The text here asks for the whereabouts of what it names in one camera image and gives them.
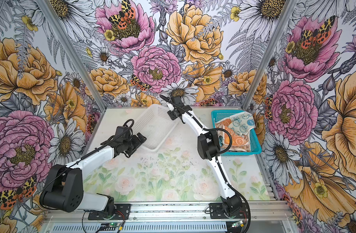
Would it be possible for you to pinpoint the green circuit board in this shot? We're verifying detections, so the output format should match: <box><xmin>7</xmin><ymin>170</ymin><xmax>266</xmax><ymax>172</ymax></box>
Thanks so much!
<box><xmin>102</xmin><ymin>222</ymin><xmax>123</xmax><ymax>229</ymax></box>

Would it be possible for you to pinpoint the orange patterned towel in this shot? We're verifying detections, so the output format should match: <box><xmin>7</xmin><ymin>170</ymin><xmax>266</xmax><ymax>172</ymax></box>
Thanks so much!
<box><xmin>215</xmin><ymin>119</ymin><xmax>251</xmax><ymax>152</ymax></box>

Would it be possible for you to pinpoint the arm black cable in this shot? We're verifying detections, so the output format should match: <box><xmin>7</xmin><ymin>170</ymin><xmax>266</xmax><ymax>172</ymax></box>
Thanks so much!
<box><xmin>39</xmin><ymin>118</ymin><xmax>135</xmax><ymax>210</ymax></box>
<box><xmin>163</xmin><ymin>98</ymin><xmax>251</xmax><ymax>233</ymax></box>

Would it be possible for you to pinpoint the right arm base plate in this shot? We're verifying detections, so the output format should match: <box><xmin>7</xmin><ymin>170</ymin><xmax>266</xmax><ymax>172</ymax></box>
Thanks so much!
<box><xmin>209</xmin><ymin>203</ymin><xmax>250</xmax><ymax>219</ymax></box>

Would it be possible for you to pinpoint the right aluminium corner post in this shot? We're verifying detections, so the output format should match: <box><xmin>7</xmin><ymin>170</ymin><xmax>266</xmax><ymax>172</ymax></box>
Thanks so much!
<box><xmin>242</xmin><ymin>0</ymin><xmax>297</xmax><ymax>110</ymax></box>

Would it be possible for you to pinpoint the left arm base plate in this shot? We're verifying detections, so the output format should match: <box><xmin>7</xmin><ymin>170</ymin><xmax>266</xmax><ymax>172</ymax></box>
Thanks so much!
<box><xmin>88</xmin><ymin>203</ymin><xmax>131</xmax><ymax>220</ymax></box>

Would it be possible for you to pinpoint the aluminium corner post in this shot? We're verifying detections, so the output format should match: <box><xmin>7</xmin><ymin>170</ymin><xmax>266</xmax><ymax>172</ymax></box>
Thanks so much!
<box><xmin>242</xmin><ymin>0</ymin><xmax>297</xmax><ymax>110</ymax></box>
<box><xmin>37</xmin><ymin>1</ymin><xmax>107</xmax><ymax>113</ymax></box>

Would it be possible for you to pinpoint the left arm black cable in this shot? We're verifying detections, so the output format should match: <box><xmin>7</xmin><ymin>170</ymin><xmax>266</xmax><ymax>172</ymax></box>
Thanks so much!
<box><xmin>39</xmin><ymin>118</ymin><xmax>135</xmax><ymax>210</ymax></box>

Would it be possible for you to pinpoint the white plastic basket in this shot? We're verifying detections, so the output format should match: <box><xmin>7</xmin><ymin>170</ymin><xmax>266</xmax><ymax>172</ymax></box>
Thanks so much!
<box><xmin>132</xmin><ymin>104</ymin><xmax>178</xmax><ymax>152</ymax></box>

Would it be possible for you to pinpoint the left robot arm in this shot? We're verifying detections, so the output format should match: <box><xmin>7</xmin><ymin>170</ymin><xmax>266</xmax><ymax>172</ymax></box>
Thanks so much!
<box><xmin>39</xmin><ymin>126</ymin><xmax>147</xmax><ymax>217</ymax></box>

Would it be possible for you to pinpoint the left aluminium corner post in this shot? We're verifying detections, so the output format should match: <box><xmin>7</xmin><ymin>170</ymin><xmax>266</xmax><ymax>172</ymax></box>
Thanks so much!
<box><xmin>37</xmin><ymin>1</ymin><xmax>107</xmax><ymax>113</ymax></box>

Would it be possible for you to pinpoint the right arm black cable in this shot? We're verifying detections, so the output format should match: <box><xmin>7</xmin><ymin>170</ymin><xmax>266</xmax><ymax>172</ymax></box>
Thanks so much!
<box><xmin>163</xmin><ymin>98</ymin><xmax>251</xmax><ymax>233</ymax></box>

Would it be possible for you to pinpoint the aluminium front rail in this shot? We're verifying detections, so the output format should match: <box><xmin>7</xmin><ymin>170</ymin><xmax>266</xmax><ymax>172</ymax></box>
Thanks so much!
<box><xmin>40</xmin><ymin>201</ymin><xmax>298</xmax><ymax>233</ymax></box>

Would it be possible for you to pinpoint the blue and cream towel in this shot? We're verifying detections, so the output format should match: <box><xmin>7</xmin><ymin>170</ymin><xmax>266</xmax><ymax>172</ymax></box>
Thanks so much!
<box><xmin>226</xmin><ymin>112</ymin><xmax>255</xmax><ymax>136</ymax></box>

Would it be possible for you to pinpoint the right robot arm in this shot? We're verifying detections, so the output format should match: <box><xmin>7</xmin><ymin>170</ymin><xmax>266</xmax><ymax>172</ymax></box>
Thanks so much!
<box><xmin>159</xmin><ymin>94</ymin><xmax>247</xmax><ymax>217</ymax></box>

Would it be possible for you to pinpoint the teal plastic basket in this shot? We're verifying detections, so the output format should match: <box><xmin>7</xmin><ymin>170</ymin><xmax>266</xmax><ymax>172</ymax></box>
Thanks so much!
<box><xmin>211</xmin><ymin>110</ymin><xmax>262</xmax><ymax>156</ymax></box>

